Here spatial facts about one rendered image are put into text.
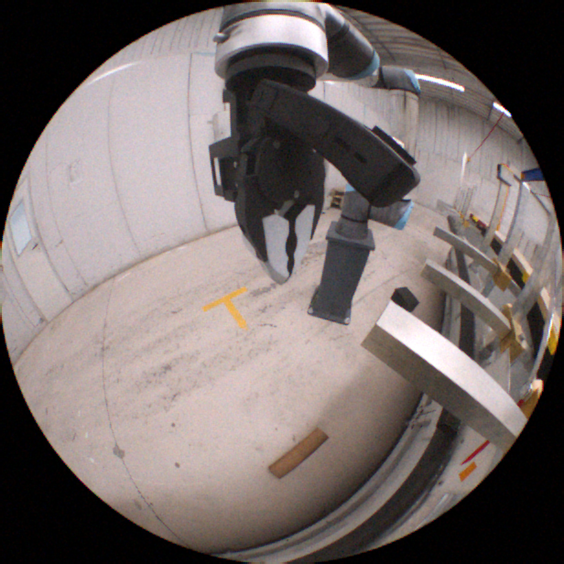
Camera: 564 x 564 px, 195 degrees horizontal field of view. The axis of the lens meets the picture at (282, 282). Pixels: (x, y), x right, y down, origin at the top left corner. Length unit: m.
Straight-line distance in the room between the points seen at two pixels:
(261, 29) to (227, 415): 1.09
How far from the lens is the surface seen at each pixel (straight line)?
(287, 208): 0.17
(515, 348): 0.44
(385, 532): 0.37
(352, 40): 0.27
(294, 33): 0.15
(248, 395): 0.97
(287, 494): 1.02
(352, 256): 0.89
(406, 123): 0.76
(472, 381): 0.15
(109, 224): 2.49
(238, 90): 0.18
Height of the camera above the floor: 0.94
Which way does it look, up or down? 41 degrees down
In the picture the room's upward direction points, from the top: straight up
